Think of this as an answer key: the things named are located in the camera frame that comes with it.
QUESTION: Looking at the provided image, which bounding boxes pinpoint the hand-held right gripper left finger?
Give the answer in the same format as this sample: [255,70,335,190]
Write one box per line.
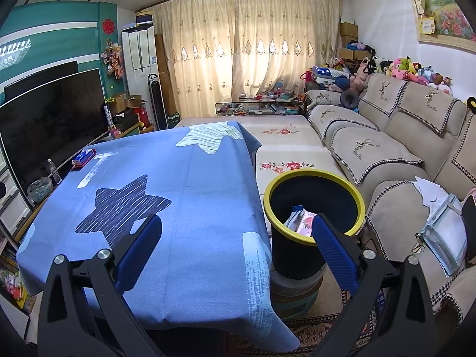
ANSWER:
[37,214,163,357]

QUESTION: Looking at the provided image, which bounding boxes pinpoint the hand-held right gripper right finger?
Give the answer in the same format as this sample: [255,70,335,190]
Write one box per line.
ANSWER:
[311,214,436,357]

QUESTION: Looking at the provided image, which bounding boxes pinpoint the pink cardboard box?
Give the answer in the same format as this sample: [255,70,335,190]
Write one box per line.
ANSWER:
[284,204,318,237]

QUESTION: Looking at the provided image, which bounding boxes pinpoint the black yellow rim trash bin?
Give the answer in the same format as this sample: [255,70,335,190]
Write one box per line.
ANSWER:
[263,169,367,279]

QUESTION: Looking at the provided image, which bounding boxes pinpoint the round grey green stool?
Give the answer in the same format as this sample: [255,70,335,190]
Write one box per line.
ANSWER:
[270,260,328,320]

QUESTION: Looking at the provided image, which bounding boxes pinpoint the patterned floor rug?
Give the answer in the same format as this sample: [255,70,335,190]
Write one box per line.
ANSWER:
[227,279,387,357]

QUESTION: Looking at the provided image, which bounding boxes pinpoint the blue star print tablecloth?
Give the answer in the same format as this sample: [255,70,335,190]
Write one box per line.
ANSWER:
[17,121,301,350]

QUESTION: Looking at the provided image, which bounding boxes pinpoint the clear plastic bag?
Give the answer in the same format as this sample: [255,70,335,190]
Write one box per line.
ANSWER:
[416,193,470,276]

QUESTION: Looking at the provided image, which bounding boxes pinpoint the beige sofa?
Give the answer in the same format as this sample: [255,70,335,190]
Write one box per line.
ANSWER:
[305,72,476,328]

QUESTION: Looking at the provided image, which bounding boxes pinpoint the white loose papers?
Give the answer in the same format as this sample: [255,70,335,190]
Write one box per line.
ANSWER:
[414,176,450,209]

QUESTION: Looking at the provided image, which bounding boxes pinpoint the clear water bottle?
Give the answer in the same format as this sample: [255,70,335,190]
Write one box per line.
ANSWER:
[47,159,62,184]

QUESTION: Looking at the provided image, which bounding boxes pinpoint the glass ashtray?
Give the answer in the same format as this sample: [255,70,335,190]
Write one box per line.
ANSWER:
[27,178,53,202]

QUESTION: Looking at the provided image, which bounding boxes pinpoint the cream floral floor mat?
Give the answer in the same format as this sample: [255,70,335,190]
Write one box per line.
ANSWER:
[175,113,346,196]

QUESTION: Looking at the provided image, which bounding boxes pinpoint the bookshelf with books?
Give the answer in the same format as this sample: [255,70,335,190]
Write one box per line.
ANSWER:
[0,227,38,317]

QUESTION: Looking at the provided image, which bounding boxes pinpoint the white plastic drawer unit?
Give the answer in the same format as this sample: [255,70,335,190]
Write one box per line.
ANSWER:
[0,164,32,231]

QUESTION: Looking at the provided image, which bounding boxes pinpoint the black pink bag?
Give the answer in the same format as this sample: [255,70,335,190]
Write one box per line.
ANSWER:
[460,188,476,263]

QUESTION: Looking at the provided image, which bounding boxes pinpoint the open cardboard box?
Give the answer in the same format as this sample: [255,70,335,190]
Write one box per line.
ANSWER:
[108,94,147,114]

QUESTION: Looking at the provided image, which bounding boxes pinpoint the black tower fan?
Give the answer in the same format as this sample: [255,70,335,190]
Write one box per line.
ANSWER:
[148,73,167,130]

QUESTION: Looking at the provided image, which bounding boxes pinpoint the large curved television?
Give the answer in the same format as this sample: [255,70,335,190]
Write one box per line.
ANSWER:
[0,68,108,198]

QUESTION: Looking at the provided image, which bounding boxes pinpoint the glass coffee table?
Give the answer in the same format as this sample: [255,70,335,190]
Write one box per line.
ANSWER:
[216,95,306,117]

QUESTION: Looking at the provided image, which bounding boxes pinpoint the star print bag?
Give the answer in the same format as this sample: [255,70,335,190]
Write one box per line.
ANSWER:
[310,66,352,86]

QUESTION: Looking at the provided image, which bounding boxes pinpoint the hanging flower decoration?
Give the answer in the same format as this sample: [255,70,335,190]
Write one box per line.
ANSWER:
[102,41,124,79]

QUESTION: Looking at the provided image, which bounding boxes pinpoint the row of plush toys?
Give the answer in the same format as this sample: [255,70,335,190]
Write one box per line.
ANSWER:
[327,56,454,95]

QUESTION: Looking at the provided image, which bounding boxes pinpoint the white standing air conditioner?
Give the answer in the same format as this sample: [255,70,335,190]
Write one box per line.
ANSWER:
[121,22,159,120]

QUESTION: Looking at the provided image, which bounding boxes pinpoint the black flat television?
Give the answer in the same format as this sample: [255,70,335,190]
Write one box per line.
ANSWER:
[4,60,79,90]

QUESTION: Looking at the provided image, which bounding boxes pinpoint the stack of cardboard boxes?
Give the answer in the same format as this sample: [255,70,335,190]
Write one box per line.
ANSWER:
[339,22,369,60]

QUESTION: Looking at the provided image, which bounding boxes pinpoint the cream embroidered curtain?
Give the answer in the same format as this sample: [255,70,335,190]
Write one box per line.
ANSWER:
[152,0,343,120]

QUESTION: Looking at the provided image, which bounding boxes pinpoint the stacked flat boxes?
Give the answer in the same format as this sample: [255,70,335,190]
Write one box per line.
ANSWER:
[122,10,154,28]

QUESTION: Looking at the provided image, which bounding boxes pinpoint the framed flower painting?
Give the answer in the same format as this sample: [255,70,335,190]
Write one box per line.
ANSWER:
[405,0,476,51]

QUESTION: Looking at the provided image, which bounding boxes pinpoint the crystal wall lamp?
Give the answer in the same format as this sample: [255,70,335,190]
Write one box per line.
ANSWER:
[0,39,32,69]

